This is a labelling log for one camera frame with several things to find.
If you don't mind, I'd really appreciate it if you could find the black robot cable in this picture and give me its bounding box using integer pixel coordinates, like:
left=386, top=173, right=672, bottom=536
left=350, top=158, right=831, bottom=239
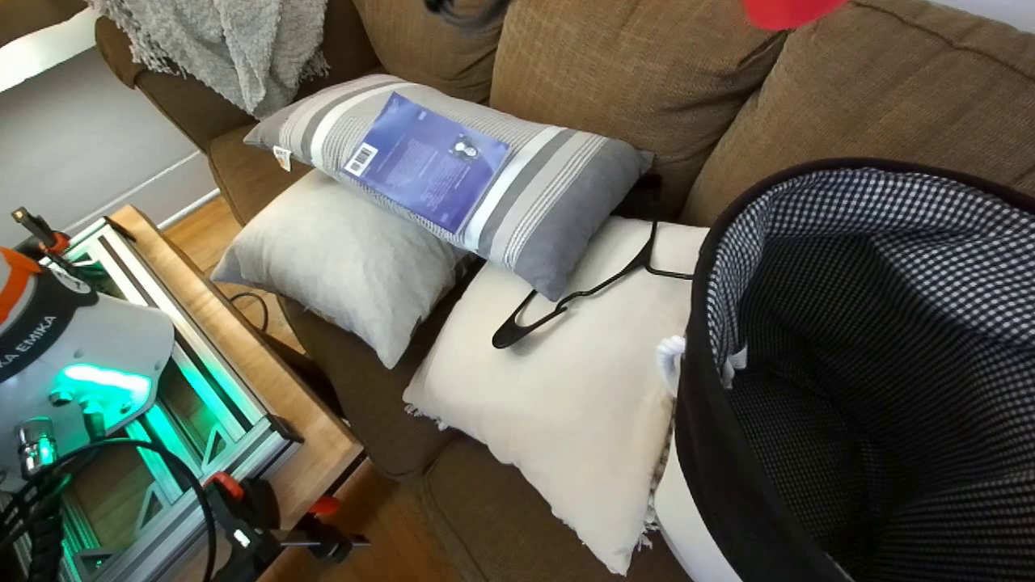
left=0, top=432, right=220, bottom=582

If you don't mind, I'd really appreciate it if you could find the brown fabric sofa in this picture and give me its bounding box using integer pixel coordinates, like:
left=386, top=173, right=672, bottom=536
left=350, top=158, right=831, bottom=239
left=93, top=0, right=1035, bottom=582

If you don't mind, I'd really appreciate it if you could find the cream knitted blanket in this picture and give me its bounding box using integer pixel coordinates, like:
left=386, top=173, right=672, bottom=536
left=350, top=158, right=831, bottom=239
left=92, top=0, right=334, bottom=119

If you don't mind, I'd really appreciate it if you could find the white ledge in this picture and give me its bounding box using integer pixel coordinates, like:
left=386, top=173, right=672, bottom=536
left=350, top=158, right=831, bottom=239
left=0, top=5, right=104, bottom=95

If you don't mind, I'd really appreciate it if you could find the orange black clamp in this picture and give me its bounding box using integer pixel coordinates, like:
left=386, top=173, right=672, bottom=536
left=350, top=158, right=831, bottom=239
left=203, top=467, right=364, bottom=569

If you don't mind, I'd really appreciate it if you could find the black red clamp handle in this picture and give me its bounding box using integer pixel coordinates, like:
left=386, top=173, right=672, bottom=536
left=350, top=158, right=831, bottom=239
left=11, top=202, right=75, bottom=261

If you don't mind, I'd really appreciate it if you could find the wooden side table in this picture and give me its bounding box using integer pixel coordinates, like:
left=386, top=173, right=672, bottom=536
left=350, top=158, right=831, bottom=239
left=108, top=202, right=368, bottom=582

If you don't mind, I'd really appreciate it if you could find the grey striped pillow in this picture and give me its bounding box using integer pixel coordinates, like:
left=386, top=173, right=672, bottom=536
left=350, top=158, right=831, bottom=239
left=240, top=71, right=656, bottom=303

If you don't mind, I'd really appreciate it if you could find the red cup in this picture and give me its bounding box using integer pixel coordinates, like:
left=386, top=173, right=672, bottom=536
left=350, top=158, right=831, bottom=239
left=740, top=0, right=851, bottom=31

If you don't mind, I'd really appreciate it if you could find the blue book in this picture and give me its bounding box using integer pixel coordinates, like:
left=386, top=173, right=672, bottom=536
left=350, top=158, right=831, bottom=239
left=341, top=89, right=514, bottom=239

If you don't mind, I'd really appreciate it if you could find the black clothes hanger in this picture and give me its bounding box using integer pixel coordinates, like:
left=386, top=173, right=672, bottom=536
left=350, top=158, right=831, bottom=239
left=487, top=219, right=698, bottom=353

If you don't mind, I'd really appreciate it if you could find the black round basket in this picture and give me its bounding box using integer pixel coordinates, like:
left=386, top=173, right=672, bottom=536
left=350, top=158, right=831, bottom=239
left=649, top=158, right=1035, bottom=582

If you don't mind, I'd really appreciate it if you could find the aluminium mounting frame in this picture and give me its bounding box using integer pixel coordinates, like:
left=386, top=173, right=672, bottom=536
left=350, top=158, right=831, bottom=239
left=57, top=214, right=300, bottom=582

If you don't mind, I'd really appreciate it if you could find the cream square pillow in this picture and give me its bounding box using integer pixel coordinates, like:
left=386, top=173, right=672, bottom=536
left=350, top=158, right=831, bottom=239
left=402, top=214, right=713, bottom=580
left=209, top=167, right=465, bottom=370

